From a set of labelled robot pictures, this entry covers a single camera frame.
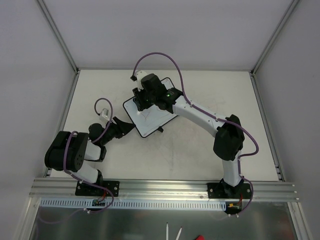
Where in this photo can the aluminium frame post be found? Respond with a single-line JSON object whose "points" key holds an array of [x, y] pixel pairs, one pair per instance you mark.
{"points": [[57, 34], [276, 33]]}

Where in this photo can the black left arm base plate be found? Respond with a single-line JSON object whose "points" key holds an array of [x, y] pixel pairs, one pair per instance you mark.
{"points": [[85, 190]]}

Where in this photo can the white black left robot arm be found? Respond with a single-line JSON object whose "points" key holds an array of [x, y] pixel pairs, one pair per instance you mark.
{"points": [[71, 152]]}

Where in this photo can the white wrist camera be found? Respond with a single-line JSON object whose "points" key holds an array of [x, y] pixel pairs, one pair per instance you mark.
{"points": [[104, 115], [137, 77]]}

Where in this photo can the left aluminium frame post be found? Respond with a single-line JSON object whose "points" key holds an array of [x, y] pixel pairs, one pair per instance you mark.
{"points": [[57, 34]]}

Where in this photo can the right aluminium frame post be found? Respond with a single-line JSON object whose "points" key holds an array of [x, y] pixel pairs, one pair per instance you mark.
{"points": [[276, 33]]}

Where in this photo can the white stick left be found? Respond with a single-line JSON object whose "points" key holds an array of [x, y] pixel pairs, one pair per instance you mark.
{"points": [[167, 231]]}

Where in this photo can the aluminium mounting rail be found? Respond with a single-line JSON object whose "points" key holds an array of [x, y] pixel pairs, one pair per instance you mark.
{"points": [[142, 189]]}

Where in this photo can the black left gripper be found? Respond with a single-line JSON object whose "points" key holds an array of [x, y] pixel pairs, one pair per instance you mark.
{"points": [[117, 127]]}

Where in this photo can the white slotted cable duct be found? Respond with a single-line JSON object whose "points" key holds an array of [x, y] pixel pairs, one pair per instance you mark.
{"points": [[205, 205]]}

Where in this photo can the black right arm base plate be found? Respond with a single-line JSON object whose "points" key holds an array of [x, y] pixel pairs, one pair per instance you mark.
{"points": [[218, 190]]}

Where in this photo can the white stick right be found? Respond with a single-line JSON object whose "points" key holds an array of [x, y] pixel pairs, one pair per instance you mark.
{"points": [[179, 233]]}

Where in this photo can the white stick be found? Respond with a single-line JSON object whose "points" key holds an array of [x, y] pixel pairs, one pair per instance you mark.
{"points": [[167, 231], [179, 233]]}

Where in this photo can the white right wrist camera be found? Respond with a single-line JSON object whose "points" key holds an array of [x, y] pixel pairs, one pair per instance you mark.
{"points": [[137, 77]]}

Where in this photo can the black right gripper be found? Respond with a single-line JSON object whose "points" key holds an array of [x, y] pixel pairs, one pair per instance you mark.
{"points": [[139, 100]]}

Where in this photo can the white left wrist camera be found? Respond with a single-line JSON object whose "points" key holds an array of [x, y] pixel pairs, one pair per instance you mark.
{"points": [[104, 115]]}

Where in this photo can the red object at bottom edge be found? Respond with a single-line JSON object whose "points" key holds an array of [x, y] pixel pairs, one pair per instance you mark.
{"points": [[200, 237]]}

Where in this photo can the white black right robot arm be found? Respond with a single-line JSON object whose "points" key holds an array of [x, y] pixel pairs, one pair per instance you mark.
{"points": [[228, 137]]}

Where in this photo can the small black-framed whiteboard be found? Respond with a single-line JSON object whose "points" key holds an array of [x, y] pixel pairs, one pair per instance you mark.
{"points": [[147, 121]]}

